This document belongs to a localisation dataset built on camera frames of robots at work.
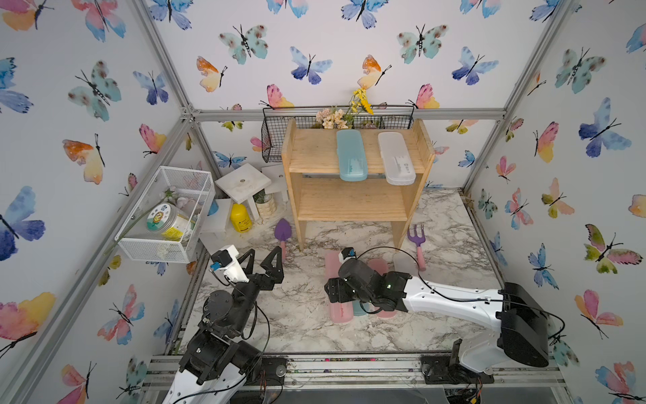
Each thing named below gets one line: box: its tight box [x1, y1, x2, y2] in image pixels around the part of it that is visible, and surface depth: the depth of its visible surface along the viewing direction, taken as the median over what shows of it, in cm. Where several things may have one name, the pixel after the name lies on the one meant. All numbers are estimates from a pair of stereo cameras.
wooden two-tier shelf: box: [281, 118, 436, 252], surface depth 86 cm
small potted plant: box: [252, 188, 277, 220], surface depth 109 cm
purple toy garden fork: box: [407, 224, 427, 272], surface depth 103 cm
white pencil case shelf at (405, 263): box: [392, 252, 419, 277], surface depth 98 cm
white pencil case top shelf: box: [377, 131, 417, 187], surface depth 69 cm
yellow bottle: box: [230, 202, 253, 234], surface depth 98 cm
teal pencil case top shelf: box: [336, 129, 369, 182], surface depth 71 cm
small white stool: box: [214, 162, 272, 223], surface depth 95 cm
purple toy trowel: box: [274, 217, 292, 263], surface depth 107 cm
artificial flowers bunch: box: [315, 87, 375, 130], surface depth 84 cm
